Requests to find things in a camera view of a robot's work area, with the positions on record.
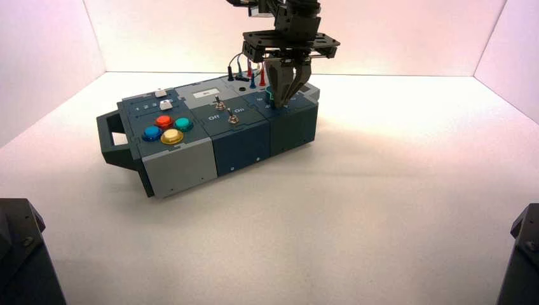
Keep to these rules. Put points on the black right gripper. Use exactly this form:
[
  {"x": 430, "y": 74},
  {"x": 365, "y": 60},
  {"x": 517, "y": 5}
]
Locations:
[{"x": 294, "y": 42}]

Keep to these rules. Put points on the green topped rotary knob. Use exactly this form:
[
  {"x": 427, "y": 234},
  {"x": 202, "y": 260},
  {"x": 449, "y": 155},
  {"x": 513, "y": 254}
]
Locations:
[{"x": 269, "y": 97}]

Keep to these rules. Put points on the red banana plug lead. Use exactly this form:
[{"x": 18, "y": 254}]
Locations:
[{"x": 262, "y": 80}]

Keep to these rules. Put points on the blue banana plug lead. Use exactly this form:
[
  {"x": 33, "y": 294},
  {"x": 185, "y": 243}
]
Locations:
[{"x": 252, "y": 82}]

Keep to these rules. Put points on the grey and blue control box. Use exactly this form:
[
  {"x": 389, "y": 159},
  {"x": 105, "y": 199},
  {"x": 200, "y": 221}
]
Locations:
[{"x": 240, "y": 147}]

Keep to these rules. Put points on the white rectangular label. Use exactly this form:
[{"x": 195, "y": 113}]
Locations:
[{"x": 206, "y": 92}]

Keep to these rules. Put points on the teal round push button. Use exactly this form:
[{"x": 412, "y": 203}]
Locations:
[{"x": 184, "y": 124}]

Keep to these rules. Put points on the yellow round push button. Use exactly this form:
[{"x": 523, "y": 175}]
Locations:
[{"x": 172, "y": 136}]

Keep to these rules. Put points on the red round push button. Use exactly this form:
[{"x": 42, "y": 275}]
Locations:
[{"x": 164, "y": 121}]

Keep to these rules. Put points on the blue round push button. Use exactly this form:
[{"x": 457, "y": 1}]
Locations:
[{"x": 152, "y": 133}]

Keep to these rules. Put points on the metal toggle switch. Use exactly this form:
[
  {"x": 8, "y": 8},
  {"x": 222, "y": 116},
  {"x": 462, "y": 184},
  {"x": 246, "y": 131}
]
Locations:
[
  {"x": 219, "y": 104},
  {"x": 233, "y": 119}
]

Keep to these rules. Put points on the white square key switch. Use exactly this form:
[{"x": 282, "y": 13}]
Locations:
[
  {"x": 166, "y": 105},
  {"x": 161, "y": 92}
]

